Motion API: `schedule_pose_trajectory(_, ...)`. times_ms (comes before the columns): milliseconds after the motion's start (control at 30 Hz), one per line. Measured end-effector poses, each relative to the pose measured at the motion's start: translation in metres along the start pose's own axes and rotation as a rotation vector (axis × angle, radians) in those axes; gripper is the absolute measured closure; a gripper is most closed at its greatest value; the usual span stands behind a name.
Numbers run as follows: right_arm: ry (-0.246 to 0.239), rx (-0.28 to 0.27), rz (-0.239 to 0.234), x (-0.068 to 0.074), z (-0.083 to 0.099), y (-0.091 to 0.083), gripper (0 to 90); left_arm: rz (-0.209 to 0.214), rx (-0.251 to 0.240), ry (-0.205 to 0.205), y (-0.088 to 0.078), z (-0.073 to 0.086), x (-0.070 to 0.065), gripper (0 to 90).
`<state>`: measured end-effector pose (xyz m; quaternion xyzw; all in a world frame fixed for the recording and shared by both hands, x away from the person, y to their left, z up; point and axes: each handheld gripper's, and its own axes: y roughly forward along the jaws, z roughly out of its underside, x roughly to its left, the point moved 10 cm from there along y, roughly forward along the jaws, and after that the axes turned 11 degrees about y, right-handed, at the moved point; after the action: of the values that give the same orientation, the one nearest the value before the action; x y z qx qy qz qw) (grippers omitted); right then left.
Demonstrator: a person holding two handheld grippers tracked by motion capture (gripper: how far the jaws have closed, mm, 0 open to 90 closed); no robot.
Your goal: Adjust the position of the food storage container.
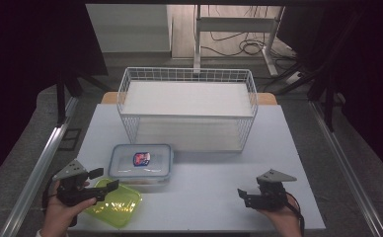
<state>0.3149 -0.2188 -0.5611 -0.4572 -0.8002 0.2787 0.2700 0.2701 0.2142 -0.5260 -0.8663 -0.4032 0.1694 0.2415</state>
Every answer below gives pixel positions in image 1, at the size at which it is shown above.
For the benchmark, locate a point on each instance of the green plastic container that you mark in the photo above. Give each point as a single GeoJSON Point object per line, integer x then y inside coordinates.
{"type": "Point", "coordinates": [120, 209]}

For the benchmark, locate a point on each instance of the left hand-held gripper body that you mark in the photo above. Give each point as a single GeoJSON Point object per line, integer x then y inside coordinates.
{"type": "Point", "coordinates": [71, 191]}

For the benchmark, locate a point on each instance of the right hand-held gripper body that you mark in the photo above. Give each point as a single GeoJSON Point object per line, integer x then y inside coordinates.
{"type": "Point", "coordinates": [271, 194]}

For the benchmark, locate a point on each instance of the white power strip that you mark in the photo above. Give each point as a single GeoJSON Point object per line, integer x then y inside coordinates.
{"type": "Point", "coordinates": [293, 78]}

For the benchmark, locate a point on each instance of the black floor frame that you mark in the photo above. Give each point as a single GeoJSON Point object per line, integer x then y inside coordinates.
{"type": "Point", "coordinates": [68, 131]}

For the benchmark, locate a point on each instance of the clear lidded food container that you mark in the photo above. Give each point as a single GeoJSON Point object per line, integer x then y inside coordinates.
{"type": "Point", "coordinates": [127, 164]}

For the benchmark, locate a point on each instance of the wooden table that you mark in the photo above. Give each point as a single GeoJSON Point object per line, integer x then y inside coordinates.
{"type": "Point", "coordinates": [109, 98]}

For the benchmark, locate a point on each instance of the black metal stand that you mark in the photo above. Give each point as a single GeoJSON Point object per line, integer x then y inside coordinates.
{"type": "Point", "coordinates": [327, 108]}
{"type": "Point", "coordinates": [60, 98]}

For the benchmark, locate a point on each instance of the white cabinet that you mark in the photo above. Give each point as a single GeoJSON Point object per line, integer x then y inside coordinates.
{"type": "Point", "coordinates": [130, 26]}

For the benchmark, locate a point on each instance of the white metal desk frame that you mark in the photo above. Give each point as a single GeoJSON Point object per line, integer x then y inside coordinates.
{"type": "Point", "coordinates": [232, 24]}

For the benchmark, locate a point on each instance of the person's right hand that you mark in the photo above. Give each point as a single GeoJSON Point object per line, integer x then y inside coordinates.
{"type": "Point", "coordinates": [285, 222]}

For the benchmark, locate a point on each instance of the person's left hand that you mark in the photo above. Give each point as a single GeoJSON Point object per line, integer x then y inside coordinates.
{"type": "Point", "coordinates": [58, 217]}

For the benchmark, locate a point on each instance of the aluminium rail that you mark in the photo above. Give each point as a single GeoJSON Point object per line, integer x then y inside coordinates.
{"type": "Point", "coordinates": [344, 164]}
{"type": "Point", "coordinates": [35, 177]}

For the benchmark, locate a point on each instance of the black curtain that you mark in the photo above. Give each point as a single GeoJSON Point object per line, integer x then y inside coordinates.
{"type": "Point", "coordinates": [21, 65]}
{"type": "Point", "coordinates": [370, 82]}

